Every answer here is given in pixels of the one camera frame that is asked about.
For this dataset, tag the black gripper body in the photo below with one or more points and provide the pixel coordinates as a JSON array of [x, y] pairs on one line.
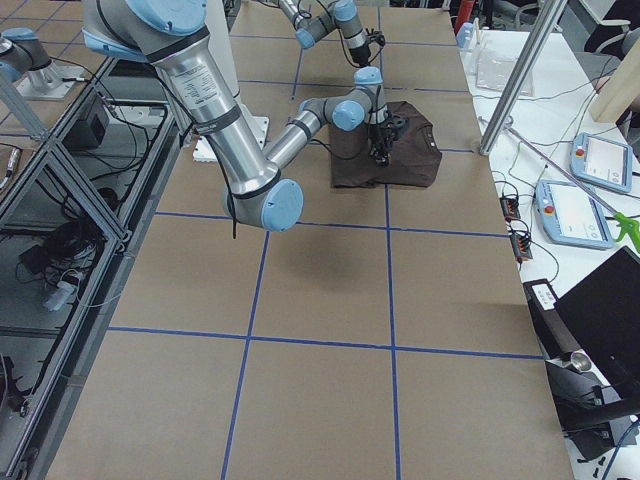
[[359, 56], [378, 134]]

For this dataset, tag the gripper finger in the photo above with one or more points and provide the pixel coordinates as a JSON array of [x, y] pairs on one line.
[[382, 159]]

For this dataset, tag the dark brown t-shirt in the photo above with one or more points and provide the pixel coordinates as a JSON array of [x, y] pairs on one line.
[[414, 158]]

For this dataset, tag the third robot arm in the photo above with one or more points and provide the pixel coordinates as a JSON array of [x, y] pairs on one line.
[[25, 60]]

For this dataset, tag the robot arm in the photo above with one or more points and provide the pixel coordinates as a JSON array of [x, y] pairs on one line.
[[172, 36], [340, 16]]

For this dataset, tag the red cylinder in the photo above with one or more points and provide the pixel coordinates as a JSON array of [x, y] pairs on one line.
[[464, 13]]

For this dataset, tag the clear plastic tray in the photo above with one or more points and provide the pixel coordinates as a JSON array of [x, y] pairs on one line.
[[490, 63]]

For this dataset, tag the near teach pendant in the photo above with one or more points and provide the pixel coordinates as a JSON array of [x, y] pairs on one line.
[[570, 217]]

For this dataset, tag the teach pendant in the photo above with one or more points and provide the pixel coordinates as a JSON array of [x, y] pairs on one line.
[[603, 163], [570, 217]]

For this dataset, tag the far teach pendant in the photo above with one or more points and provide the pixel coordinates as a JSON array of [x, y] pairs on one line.
[[603, 163]]

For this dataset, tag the black monitor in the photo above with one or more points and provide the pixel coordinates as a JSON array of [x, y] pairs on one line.
[[602, 314]]

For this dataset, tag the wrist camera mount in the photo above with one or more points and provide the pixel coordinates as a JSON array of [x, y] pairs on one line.
[[396, 125], [375, 36]]

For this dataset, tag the aluminium frame post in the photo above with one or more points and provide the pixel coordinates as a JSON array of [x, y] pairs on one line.
[[548, 16]]

